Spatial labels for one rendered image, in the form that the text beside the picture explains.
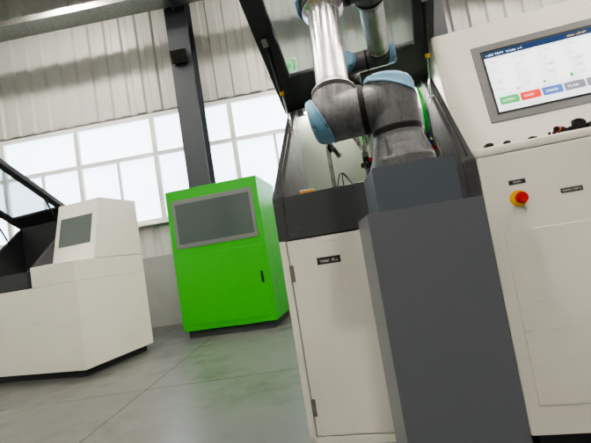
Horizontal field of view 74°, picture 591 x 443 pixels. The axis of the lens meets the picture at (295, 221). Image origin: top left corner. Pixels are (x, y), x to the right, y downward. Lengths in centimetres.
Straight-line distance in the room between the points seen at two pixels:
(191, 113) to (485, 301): 519
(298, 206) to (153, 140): 499
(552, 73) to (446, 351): 127
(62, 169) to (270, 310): 406
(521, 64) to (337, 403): 145
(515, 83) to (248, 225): 302
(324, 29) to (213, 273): 348
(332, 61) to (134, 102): 570
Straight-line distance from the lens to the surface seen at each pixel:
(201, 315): 444
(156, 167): 616
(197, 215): 439
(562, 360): 150
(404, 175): 89
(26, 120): 741
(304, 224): 140
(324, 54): 109
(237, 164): 579
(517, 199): 139
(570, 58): 191
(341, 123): 97
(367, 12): 136
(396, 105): 96
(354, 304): 139
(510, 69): 184
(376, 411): 149
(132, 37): 701
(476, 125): 171
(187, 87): 590
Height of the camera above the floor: 75
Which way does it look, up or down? 4 degrees up
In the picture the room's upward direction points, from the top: 9 degrees counter-clockwise
